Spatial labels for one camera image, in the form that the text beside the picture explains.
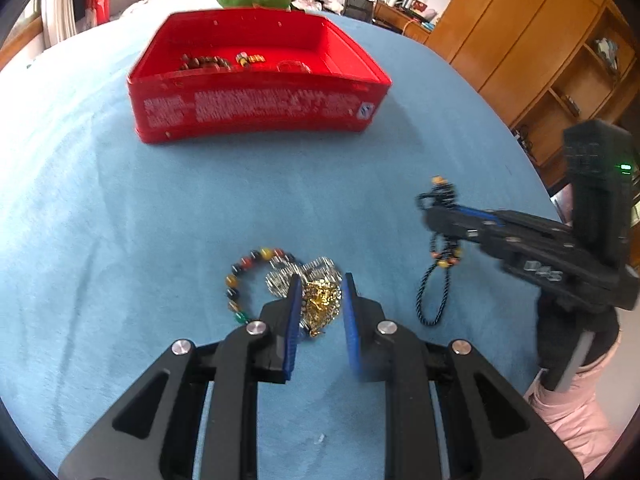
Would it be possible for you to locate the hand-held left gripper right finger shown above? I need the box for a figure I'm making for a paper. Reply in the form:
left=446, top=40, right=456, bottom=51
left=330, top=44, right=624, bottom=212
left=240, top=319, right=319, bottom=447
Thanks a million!
left=341, top=272, right=585, bottom=480

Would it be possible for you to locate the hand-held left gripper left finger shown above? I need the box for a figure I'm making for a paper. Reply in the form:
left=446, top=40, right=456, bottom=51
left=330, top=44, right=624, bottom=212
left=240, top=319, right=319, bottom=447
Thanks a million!
left=59, top=274, right=304, bottom=480

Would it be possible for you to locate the wooden desk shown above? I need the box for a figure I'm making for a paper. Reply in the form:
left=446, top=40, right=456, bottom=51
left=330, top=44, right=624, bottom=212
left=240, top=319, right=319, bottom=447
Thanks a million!
left=372, top=0, right=433, bottom=43

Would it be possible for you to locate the white curtain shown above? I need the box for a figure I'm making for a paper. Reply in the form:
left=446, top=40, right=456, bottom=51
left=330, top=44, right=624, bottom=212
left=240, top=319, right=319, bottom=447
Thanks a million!
left=42, top=0, right=81, bottom=46

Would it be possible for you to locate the brown bead bracelet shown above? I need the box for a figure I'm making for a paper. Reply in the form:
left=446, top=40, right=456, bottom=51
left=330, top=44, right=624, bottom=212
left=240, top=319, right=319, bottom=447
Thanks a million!
left=179, top=55, right=233, bottom=72

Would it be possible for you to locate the multicolour bead bracelet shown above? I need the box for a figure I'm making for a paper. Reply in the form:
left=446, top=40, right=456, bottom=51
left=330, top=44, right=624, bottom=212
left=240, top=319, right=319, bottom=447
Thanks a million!
left=224, top=247, right=301, bottom=326

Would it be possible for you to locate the gold and silver chain pile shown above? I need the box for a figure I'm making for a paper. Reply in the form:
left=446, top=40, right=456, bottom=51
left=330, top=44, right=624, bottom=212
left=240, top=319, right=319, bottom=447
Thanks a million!
left=267, top=255, right=343, bottom=301

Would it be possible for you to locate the blue blanket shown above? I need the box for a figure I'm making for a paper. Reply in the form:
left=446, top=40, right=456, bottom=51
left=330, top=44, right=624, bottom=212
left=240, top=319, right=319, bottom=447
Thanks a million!
left=0, top=10, right=566, bottom=480

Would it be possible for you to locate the person's right hand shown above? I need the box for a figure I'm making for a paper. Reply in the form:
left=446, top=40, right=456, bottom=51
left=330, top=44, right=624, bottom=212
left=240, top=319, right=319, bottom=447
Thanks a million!
left=537, top=295, right=621, bottom=392

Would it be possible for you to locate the red tin box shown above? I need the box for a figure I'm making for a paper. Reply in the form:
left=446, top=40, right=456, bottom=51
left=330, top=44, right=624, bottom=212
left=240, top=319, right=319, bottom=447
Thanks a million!
left=126, top=10, right=392, bottom=145

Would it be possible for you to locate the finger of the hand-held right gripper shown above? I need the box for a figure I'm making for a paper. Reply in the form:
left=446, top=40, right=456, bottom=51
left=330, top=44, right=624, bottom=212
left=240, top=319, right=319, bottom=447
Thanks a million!
left=417, top=195, right=572, bottom=242
left=422, top=212, right=507, bottom=262

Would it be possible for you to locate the wooden wardrobe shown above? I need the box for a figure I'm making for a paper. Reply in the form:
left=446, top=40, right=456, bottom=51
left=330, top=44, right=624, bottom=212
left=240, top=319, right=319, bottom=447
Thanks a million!
left=425, top=0, right=640, bottom=191

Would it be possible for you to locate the dark bead necklace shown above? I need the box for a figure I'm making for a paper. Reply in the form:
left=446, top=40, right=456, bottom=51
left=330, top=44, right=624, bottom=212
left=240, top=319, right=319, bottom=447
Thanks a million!
left=416, top=175, right=463, bottom=328

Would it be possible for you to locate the gold pendant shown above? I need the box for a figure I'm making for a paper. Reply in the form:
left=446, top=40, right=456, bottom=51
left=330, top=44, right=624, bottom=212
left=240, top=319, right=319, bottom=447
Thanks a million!
left=302, top=280, right=346, bottom=338

